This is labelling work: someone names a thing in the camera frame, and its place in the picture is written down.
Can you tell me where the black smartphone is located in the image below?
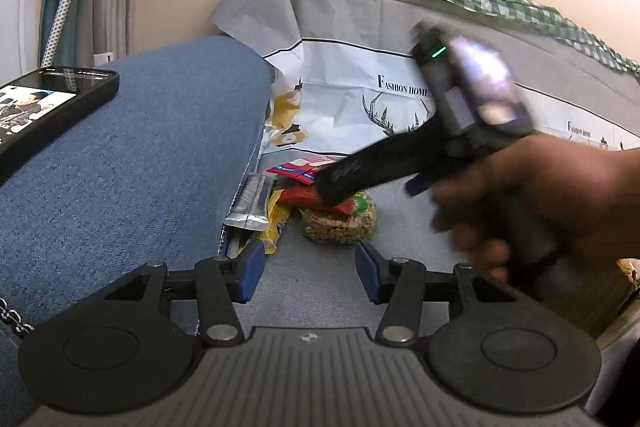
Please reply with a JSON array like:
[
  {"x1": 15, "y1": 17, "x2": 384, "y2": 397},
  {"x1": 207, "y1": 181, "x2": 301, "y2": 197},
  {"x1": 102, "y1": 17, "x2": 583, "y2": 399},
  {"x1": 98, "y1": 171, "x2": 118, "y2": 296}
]
[{"x1": 0, "y1": 66, "x2": 120, "y2": 181}]

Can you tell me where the red spicy strip snack packet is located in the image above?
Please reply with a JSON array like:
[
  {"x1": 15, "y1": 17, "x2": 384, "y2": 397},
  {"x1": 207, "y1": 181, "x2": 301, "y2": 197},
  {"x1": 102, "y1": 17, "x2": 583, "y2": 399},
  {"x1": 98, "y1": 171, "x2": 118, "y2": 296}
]
[{"x1": 267, "y1": 155, "x2": 337, "y2": 185}]

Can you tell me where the person right hand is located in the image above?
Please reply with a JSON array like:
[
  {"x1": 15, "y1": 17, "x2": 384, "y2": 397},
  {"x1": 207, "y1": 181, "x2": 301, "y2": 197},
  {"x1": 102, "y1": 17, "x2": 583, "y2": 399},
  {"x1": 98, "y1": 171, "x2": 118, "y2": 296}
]
[{"x1": 432, "y1": 134, "x2": 639, "y2": 282}]

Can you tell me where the round peanut brittle snack packet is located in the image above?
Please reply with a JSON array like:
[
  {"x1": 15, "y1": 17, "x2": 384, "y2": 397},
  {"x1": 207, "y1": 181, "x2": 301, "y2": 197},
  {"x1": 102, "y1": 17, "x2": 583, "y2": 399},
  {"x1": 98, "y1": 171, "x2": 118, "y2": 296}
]
[{"x1": 300, "y1": 191, "x2": 378, "y2": 245}]

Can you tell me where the silver foil snack bar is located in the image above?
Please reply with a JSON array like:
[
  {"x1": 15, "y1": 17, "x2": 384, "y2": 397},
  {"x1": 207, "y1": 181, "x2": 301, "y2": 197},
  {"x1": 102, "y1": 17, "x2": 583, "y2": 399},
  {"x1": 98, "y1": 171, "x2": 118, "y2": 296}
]
[{"x1": 224, "y1": 173, "x2": 274, "y2": 232}]

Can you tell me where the brown cardboard box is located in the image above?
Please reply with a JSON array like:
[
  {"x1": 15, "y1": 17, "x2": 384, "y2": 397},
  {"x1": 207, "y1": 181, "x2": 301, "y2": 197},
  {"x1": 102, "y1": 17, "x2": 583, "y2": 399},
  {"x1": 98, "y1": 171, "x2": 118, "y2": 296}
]
[{"x1": 579, "y1": 259, "x2": 639, "y2": 338}]

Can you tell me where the yellow cartoon snack packet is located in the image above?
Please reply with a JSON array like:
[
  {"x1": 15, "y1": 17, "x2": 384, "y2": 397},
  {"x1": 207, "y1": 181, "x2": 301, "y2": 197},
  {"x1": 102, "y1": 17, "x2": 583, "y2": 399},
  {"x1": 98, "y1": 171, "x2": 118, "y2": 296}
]
[{"x1": 257, "y1": 188, "x2": 292, "y2": 255}]

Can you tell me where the grey deer print sofa cover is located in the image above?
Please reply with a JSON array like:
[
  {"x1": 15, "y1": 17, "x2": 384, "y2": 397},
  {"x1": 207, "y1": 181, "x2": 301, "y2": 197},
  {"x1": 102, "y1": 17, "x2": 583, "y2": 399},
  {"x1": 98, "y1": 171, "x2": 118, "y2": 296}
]
[{"x1": 210, "y1": 0, "x2": 639, "y2": 167}]

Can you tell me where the red square snack packet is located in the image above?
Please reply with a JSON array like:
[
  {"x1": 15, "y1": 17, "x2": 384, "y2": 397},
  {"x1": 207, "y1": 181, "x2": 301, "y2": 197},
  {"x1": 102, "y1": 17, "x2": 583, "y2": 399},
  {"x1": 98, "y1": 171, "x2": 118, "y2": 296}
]
[{"x1": 278, "y1": 184, "x2": 354, "y2": 216}]

